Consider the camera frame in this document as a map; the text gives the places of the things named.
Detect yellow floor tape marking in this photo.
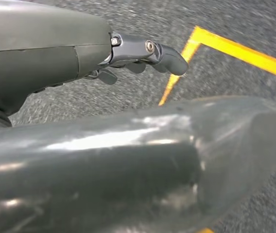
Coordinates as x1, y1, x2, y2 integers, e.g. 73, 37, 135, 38
159, 25, 276, 233

